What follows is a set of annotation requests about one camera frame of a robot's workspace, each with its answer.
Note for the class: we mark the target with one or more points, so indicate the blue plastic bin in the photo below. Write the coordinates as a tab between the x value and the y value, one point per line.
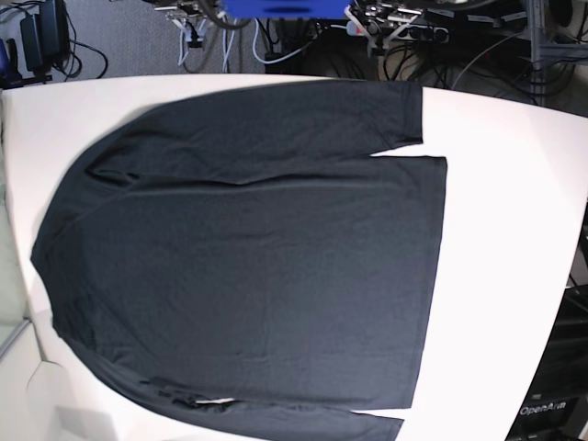
286	8

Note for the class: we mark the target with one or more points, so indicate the dark navy long-sleeve T-shirt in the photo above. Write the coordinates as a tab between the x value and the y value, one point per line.
256	261

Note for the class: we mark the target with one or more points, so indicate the black power adapter box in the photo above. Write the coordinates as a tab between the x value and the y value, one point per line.
45	36

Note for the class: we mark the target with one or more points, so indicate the black power strip red switch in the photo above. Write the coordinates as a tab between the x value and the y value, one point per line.
380	34

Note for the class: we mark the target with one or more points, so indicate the black OpenArm labelled case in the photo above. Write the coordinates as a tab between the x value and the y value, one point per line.
560	381

